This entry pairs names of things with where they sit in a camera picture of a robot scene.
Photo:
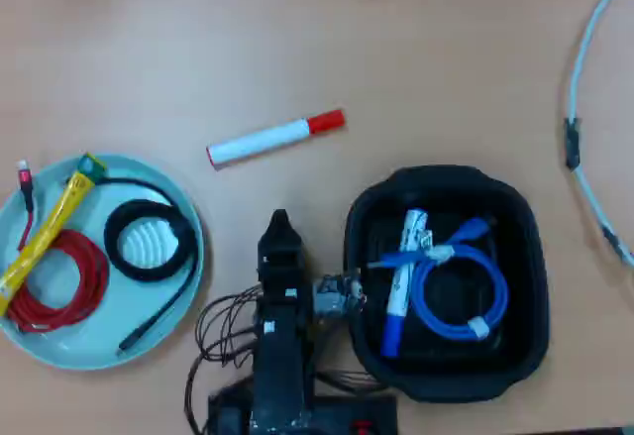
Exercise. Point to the white marker with blue cap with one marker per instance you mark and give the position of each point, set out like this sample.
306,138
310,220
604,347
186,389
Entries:
399,296

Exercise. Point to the black rectangular plastic container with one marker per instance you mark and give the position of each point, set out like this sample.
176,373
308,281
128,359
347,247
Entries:
525,266

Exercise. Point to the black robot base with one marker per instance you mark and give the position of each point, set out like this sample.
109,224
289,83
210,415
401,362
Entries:
342,412

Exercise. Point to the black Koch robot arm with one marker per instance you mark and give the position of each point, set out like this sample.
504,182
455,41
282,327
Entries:
282,356

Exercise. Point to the light green round bowl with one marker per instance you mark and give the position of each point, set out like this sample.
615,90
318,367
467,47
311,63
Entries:
99,336

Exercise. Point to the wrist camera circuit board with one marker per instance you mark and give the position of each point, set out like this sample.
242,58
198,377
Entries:
337,296

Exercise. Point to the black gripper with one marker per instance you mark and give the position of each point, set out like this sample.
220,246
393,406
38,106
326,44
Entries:
282,281

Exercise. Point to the yellow stick packet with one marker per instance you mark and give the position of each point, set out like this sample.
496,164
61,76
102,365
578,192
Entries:
47,229

